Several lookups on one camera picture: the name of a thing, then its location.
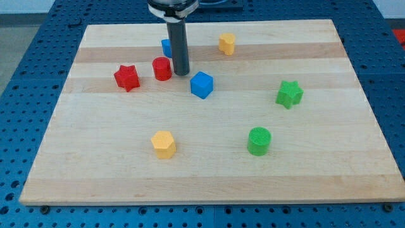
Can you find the red star block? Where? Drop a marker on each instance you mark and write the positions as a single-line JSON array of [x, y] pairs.
[[126, 77]]

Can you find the yellow hexagon block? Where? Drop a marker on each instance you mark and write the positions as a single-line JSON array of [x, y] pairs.
[[163, 144]]

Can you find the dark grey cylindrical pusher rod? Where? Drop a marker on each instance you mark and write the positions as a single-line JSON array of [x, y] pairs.
[[179, 49]]

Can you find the green cylinder block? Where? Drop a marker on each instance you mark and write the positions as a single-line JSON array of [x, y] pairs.
[[259, 139]]

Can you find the blue crescent block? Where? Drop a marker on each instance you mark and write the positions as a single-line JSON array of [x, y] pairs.
[[166, 47]]

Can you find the red cylinder block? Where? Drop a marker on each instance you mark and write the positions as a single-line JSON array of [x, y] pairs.
[[162, 68]]

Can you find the green star block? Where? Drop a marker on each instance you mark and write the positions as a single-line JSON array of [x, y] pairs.
[[289, 94]]

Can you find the blue cube block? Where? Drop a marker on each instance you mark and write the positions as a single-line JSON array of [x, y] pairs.
[[201, 85]]

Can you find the yellow heart block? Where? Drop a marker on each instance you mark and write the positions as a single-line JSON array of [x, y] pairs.
[[227, 43]]

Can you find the light wooden board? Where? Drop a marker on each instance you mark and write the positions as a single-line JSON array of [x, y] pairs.
[[329, 148]]

